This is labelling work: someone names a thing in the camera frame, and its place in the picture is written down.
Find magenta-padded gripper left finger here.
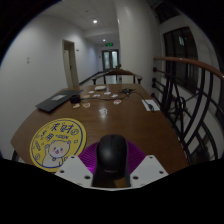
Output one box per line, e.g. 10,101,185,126
54,141,101,188

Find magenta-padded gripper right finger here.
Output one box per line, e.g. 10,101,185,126
124,141,169,188

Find black computer mouse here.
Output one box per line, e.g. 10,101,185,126
95,133,129,181

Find round yellow cartoon mouse pad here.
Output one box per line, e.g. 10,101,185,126
29,117,88,173

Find white paper sheet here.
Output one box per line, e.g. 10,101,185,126
141,98,161,112

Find small black box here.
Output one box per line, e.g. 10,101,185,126
69,94,81,104

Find dark closed laptop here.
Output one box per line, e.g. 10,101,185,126
35,89,84,114

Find wooden armchair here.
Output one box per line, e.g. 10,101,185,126
91,68,144,85

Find open side doorway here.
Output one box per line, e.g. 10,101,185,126
62,39,80,89

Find glass double door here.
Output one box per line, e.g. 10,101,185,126
101,49,120,73

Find black railing with wooden handrail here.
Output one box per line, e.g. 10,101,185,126
151,55,224,164

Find dark framed window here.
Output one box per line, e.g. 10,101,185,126
163,27,199,94

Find black cable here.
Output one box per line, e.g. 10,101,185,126
89,88,154,108

